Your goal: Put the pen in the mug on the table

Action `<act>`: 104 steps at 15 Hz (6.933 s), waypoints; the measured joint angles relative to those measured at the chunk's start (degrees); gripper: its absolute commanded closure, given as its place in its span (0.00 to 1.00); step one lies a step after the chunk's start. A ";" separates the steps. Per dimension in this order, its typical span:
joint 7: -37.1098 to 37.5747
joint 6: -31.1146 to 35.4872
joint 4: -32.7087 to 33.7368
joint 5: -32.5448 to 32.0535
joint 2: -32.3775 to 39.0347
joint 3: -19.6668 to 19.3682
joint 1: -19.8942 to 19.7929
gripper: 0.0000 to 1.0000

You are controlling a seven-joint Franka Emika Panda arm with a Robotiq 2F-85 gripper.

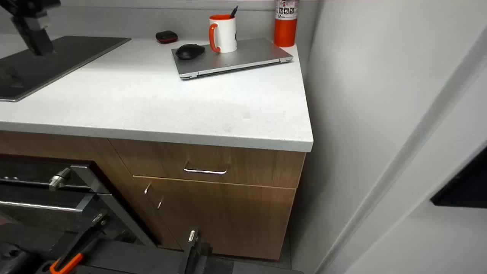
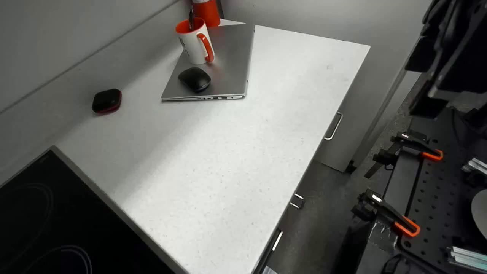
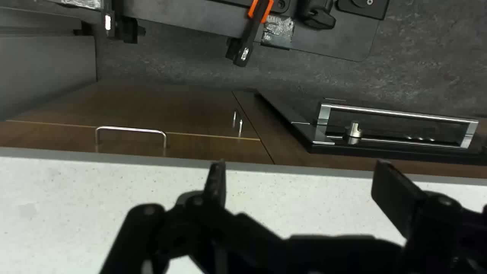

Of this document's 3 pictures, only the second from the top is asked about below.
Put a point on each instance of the closed grey laptop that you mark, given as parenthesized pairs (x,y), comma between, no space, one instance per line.
(229,65)

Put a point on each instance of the black computer mouse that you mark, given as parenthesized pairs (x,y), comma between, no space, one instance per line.
(194,79)

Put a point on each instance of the kitchen base cabinet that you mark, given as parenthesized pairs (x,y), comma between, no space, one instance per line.
(351,116)

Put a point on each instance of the orange and white bottle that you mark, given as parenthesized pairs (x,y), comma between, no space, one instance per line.
(208,14)

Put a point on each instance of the small black case red rim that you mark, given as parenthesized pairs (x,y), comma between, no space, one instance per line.
(108,99)

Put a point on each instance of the black clamp orange grip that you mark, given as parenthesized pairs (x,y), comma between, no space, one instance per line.
(413,147)
(389,213)

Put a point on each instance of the black perforated robot table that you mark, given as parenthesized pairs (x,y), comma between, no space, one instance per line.
(442,202)

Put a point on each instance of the black glass cooktop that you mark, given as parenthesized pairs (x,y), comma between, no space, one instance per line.
(51,217)

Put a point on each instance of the pale blue metal bracket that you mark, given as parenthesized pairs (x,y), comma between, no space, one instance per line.
(467,257)
(477,166)

